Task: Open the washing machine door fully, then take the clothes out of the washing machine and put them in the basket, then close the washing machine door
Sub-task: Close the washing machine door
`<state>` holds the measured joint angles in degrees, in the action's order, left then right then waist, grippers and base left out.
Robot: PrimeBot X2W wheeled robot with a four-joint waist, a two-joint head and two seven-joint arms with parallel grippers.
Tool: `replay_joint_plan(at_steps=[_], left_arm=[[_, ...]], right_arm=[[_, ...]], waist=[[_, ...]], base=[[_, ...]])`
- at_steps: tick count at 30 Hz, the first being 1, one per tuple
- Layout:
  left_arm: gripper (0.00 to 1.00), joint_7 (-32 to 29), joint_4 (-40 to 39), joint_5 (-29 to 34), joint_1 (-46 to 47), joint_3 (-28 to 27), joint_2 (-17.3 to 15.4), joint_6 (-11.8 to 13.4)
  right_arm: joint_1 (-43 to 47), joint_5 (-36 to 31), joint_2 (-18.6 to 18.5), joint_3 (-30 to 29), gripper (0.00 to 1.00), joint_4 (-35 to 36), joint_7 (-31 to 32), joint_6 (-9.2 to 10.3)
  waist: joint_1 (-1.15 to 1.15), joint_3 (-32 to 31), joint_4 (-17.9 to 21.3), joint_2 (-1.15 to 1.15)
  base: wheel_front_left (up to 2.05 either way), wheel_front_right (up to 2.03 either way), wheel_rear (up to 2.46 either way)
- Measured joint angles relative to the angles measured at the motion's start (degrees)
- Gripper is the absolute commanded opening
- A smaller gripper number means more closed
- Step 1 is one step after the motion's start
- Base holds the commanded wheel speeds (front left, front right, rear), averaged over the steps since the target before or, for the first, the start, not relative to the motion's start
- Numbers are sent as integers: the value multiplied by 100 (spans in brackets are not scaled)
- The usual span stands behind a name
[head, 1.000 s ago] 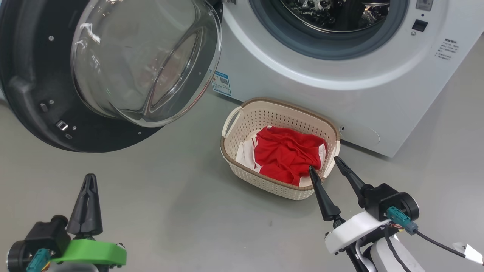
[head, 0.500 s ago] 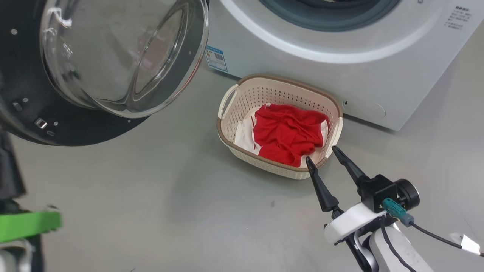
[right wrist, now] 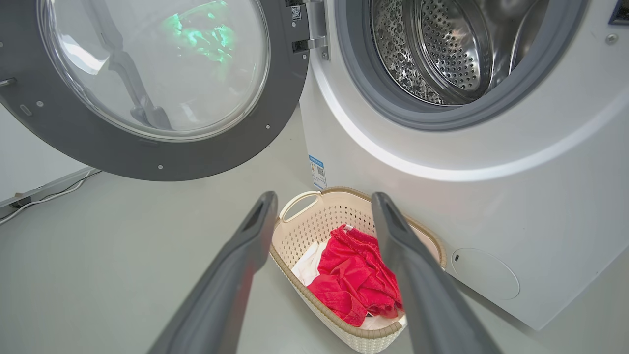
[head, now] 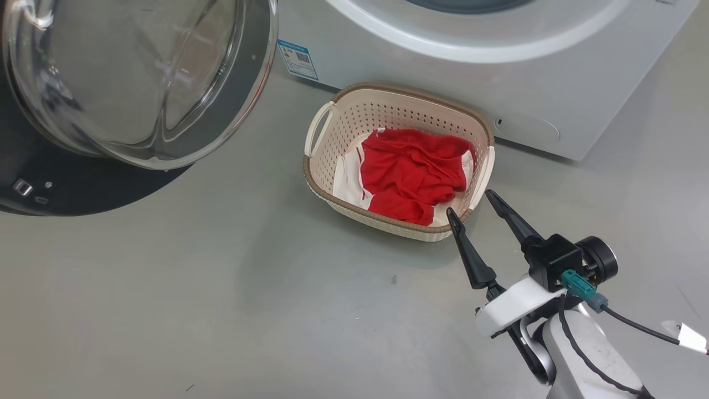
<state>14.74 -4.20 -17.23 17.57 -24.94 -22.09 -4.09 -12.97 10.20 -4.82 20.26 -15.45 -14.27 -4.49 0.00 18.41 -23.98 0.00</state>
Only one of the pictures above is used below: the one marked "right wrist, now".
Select red and white clothes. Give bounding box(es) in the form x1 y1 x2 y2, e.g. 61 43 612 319
291 225 407 330

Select blue energy label sticker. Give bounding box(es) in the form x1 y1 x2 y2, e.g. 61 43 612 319
309 155 327 190

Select white floor cable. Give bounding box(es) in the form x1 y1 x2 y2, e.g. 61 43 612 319
0 170 101 225

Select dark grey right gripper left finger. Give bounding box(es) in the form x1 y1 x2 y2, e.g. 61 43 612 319
147 192 278 354

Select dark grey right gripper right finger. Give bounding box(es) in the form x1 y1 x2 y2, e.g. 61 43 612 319
371 192 502 354

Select dark grey round washer door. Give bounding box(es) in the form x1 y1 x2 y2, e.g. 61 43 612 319
0 0 327 181

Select cream perforated basket brown rim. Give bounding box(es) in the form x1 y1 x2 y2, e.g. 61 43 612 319
269 187 447 354

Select white front-load washing machine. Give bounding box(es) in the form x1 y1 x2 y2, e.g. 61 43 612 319
300 0 629 331

